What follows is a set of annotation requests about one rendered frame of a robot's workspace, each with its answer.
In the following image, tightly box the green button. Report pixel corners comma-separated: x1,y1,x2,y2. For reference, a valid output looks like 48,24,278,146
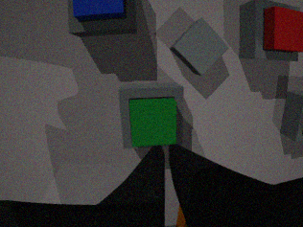
118,82,185,150

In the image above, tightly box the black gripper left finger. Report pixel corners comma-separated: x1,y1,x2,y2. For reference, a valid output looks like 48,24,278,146
0,145,166,227

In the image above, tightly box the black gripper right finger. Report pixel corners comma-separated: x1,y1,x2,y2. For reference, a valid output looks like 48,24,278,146
170,145,303,227

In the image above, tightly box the red button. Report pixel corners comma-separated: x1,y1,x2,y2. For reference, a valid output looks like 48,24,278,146
240,0,303,62

